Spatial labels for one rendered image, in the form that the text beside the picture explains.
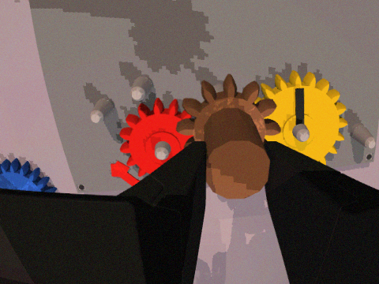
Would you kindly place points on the yellow gear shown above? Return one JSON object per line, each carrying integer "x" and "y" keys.
{"x": 309, "y": 103}

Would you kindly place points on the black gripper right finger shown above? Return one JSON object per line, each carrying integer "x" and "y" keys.
{"x": 326, "y": 223}

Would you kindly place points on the blue gear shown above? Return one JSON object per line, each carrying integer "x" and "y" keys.
{"x": 15, "y": 176}

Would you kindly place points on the orange gear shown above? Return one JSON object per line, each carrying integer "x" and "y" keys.
{"x": 232, "y": 126}

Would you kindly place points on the red arrow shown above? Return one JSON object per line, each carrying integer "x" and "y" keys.
{"x": 119, "y": 170}

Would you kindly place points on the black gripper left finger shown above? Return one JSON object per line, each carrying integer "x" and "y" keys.
{"x": 148, "y": 234}

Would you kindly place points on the grey mottled board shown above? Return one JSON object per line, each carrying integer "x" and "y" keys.
{"x": 102, "y": 58}

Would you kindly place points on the red gear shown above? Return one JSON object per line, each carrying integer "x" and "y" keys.
{"x": 158, "y": 125}

